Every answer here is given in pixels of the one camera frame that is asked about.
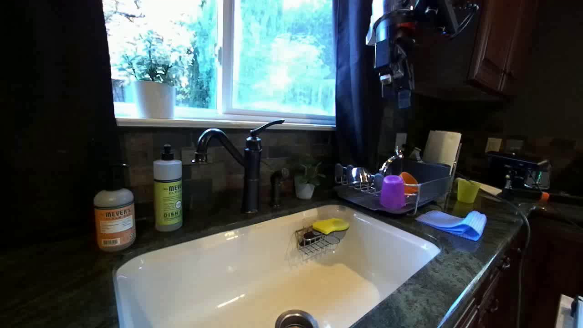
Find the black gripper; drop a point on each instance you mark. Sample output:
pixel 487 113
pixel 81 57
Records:
pixel 388 60

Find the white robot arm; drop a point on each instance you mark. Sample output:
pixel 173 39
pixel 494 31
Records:
pixel 398 24

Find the steel dish rack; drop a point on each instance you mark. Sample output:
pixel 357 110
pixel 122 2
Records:
pixel 359 186

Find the small potted counter plant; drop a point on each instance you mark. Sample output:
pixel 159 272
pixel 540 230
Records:
pixel 306 177

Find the blue striped dish cloth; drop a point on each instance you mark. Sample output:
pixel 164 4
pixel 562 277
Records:
pixel 470 226

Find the dark blue curtain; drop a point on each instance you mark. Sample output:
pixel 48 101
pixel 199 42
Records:
pixel 356 90

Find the paper towel roll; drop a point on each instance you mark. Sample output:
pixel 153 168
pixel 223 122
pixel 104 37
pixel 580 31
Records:
pixel 443 148

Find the dark wood upper cabinet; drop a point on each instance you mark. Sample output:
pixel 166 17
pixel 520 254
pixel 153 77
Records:
pixel 485 60

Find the orange plastic cup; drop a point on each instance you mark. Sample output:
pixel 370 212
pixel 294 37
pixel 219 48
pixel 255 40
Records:
pixel 408 181

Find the purple plastic cup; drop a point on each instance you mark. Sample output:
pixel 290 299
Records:
pixel 392 193

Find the green plastic cup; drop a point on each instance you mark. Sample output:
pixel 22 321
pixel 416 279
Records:
pixel 467 190

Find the black toaster appliance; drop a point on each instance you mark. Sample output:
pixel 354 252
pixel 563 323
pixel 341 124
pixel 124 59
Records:
pixel 518 172

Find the dark bronze kitchen faucet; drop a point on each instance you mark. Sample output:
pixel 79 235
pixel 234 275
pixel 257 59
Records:
pixel 250 159

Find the yellow sponge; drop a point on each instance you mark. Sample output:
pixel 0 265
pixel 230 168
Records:
pixel 330 226

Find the white ceramic kitchen sink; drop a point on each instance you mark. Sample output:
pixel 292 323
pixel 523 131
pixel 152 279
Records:
pixel 246 277

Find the white pot window plant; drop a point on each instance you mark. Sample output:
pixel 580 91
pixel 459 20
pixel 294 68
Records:
pixel 150 66

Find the green label soap bottle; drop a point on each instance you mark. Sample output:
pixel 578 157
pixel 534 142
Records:
pixel 168 190

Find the sink drain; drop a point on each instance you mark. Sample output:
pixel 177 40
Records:
pixel 296 319

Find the orange label soap bottle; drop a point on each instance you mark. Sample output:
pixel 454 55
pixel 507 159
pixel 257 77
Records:
pixel 113 210

